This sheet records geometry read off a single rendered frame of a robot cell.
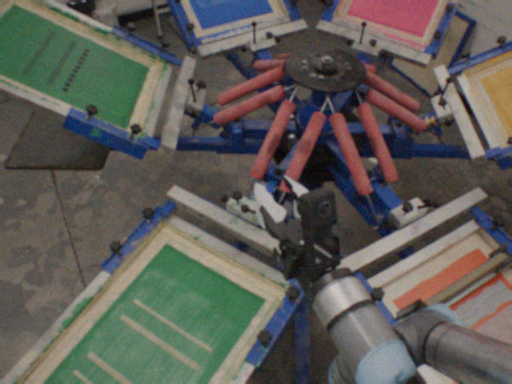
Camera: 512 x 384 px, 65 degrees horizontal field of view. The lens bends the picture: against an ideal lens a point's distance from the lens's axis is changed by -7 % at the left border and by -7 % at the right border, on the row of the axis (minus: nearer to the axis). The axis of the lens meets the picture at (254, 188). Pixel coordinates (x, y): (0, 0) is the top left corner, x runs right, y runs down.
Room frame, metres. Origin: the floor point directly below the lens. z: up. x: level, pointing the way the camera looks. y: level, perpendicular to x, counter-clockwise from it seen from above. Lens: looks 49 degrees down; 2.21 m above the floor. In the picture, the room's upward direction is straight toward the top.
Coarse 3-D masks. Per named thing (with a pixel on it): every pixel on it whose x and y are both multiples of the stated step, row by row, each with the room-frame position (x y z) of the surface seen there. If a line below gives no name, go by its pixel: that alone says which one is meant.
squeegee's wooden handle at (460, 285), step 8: (496, 256) 0.69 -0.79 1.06; (504, 256) 0.69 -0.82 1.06; (488, 264) 0.66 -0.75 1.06; (496, 264) 0.66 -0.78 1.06; (472, 272) 0.64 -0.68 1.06; (480, 272) 0.64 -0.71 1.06; (488, 272) 0.65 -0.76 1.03; (456, 280) 0.61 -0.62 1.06; (464, 280) 0.61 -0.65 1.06; (472, 280) 0.61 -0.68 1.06; (448, 288) 0.58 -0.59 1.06; (456, 288) 0.58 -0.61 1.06; (464, 288) 0.60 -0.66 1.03; (432, 296) 0.56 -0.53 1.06; (440, 296) 0.56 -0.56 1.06; (448, 296) 0.56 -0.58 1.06; (424, 304) 0.54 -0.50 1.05; (432, 304) 0.53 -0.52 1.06
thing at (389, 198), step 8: (376, 192) 0.98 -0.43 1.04; (384, 192) 0.98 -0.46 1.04; (392, 192) 0.98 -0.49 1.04; (376, 200) 0.97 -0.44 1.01; (384, 200) 0.94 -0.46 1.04; (392, 200) 0.94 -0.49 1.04; (400, 200) 0.94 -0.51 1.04; (384, 208) 0.93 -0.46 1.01; (392, 208) 0.91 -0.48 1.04; (408, 224) 0.84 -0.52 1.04
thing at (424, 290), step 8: (432, 280) 0.67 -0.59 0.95; (440, 280) 0.67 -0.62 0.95; (416, 288) 0.64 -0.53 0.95; (424, 288) 0.64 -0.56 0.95; (432, 288) 0.64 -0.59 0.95; (440, 288) 0.64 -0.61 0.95; (400, 296) 0.62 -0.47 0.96; (408, 296) 0.61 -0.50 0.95; (416, 296) 0.61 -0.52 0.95; (424, 296) 0.61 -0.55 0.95; (400, 304) 0.59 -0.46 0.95; (408, 304) 0.59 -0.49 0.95; (456, 304) 0.58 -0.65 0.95; (472, 328) 0.49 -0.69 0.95; (480, 328) 0.49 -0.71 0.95
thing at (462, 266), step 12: (480, 252) 0.77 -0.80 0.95; (456, 264) 0.73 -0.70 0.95; (468, 264) 0.73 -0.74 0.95; (480, 264) 0.73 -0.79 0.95; (444, 276) 0.68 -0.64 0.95; (456, 276) 0.68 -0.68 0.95; (480, 288) 0.63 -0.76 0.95; (504, 312) 0.54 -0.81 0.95; (492, 324) 0.50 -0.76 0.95; (504, 324) 0.50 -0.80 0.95; (492, 336) 0.46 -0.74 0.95; (504, 336) 0.46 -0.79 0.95
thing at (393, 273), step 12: (468, 228) 0.85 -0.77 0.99; (480, 228) 0.86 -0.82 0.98; (444, 240) 0.81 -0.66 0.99; (456, 240) 0.80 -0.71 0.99; (492, 240) 0.80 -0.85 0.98; (420, 252) 0.76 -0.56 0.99; (432, 252) 0.76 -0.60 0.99; (504, 252) 0.75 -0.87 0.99; (396, 264) 0.72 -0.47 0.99; (408, 264) 0.71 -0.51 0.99; (420, 264) 0.72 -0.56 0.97; (384, 276) 0.67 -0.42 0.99; (396, 276) 0.67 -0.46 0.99; (420, 372) 0.36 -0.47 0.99; (432, 372) 0.35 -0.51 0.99
